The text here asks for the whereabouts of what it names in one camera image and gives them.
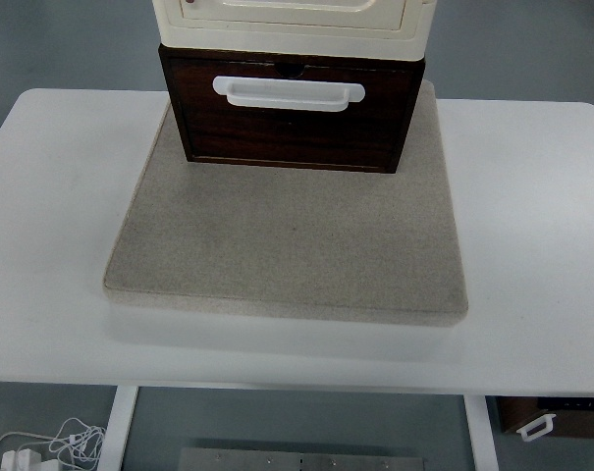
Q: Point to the brown wooden box on floor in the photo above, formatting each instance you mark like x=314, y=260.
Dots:
x=575, y=415

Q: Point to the white table leg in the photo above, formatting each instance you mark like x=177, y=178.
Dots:
x=118, y=429
x=480, y=433

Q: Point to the white handle on box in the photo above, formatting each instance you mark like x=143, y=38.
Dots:
x=537, y=428

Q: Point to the beige square cushion pad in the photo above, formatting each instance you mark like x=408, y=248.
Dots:
x=295, y=243

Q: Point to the white table leg left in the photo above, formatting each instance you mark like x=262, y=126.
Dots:
x=118, y=429

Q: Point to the white power adapter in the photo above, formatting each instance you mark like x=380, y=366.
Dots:
x=21, y=460

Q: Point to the white table leg right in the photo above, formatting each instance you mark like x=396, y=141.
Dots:
x=480, y=433

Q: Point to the white drawer handle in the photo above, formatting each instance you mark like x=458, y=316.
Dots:
x=288, y=94

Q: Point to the dark wooden cabinet base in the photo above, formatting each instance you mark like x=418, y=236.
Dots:
x=178, y=122

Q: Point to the cream upper cabinet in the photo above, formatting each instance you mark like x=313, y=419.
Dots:
x=386, y=30

